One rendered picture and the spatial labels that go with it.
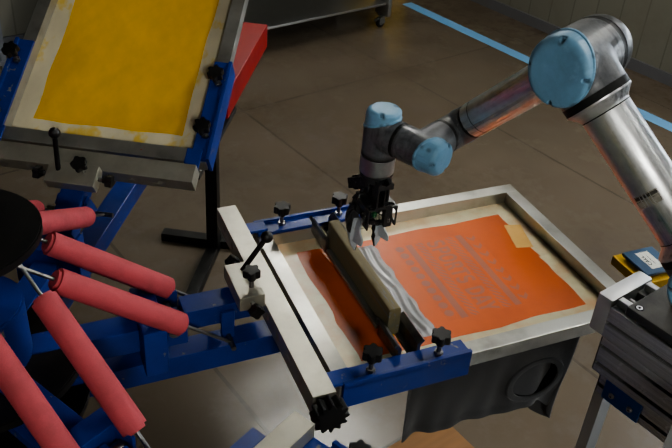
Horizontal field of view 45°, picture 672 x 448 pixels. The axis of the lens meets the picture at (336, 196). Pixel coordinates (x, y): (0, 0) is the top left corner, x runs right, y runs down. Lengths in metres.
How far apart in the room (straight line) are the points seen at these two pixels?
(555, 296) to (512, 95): 0.66
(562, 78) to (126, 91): 1.31
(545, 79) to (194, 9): 1.30
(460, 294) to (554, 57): 0.84
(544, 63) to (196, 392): 2.05
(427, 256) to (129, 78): 0.94
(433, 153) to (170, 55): 0.98
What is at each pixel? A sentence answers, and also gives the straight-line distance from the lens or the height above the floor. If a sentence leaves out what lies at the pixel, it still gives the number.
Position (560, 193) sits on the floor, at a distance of 4.41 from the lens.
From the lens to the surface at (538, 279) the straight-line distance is 2.11.
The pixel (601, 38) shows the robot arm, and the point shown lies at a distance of 1.37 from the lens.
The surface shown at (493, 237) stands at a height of 0.95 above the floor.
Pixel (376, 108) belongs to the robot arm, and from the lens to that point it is 1.64.
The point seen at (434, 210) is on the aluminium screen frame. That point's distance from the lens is 2.26.
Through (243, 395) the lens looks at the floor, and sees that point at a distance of 3.02.
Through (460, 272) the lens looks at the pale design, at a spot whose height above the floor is 0.95.
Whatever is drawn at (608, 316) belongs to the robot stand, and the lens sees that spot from 1.70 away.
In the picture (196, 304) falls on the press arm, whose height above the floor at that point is 1.04.
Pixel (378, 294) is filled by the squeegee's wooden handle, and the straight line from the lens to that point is 1.81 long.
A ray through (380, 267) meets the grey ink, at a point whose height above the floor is 0.96.
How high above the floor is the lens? 2.20
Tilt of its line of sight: 33 degrees down
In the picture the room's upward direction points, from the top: 4 degrees clockwise
